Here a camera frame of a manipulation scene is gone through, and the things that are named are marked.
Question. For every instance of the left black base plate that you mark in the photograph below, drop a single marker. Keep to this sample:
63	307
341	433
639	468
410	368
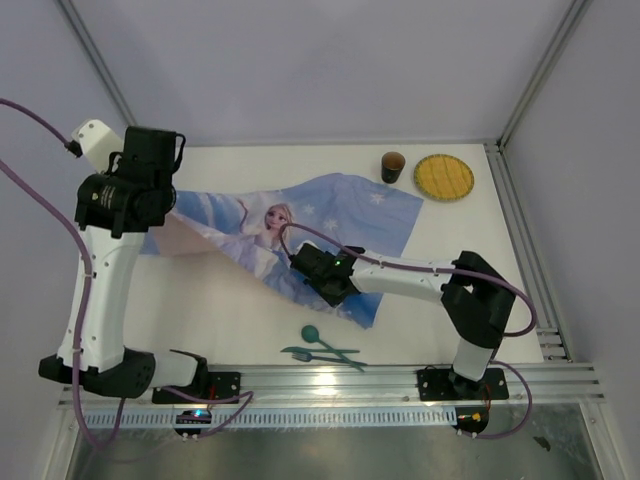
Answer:
210	385

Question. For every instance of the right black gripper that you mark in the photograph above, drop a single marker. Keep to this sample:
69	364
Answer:
332	298

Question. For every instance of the aluminium front rail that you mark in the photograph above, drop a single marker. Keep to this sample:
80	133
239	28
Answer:
305	385

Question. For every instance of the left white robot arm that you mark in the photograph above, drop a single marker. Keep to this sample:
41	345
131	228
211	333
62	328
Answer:
93	355

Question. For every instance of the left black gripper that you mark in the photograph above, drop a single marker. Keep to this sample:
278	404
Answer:
112	164

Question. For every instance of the teal plastic spoon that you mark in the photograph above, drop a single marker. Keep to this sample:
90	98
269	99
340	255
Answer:
310	334

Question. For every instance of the dark teal plastic fork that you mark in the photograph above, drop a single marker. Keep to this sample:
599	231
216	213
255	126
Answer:
308	357

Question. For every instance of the teal plastic knife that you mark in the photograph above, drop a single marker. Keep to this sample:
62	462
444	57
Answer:
295	349

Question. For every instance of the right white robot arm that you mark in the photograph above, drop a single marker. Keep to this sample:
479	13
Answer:
475	297

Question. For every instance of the brown paper cup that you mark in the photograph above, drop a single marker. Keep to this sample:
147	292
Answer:
392	165

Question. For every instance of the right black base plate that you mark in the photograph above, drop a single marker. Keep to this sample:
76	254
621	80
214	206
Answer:
439	384

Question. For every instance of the right aluminium side rail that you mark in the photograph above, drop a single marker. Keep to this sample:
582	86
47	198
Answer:
551	338

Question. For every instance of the white slotted cable duct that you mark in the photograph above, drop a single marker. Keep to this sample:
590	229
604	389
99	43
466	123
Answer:
253	417

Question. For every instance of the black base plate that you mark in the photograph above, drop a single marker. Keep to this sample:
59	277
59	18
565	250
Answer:
439	384
210	385

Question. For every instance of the yellow woven round plate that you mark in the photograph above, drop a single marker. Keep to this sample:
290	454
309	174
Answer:
443	177

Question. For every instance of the blue pink Elsa cloth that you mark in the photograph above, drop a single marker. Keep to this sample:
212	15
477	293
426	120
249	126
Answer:
259	230

